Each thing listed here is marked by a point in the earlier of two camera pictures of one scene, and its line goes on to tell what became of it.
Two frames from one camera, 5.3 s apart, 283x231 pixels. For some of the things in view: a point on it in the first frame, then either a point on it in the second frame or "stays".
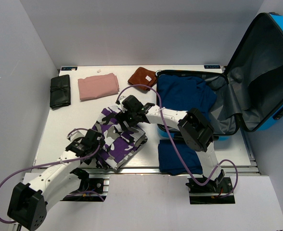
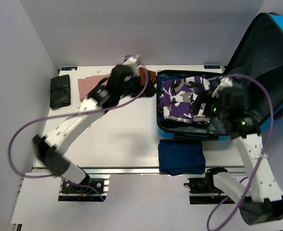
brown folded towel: (143, 76) stays
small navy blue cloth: (170, 162) stays
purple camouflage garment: (120, 143) to (182, 99)
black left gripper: (96, 146) to (142, 91)
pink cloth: (96, 86) stays
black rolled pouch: (60, 93) stays
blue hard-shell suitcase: (257, 88) stays
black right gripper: (122, 116) to (218, 97)
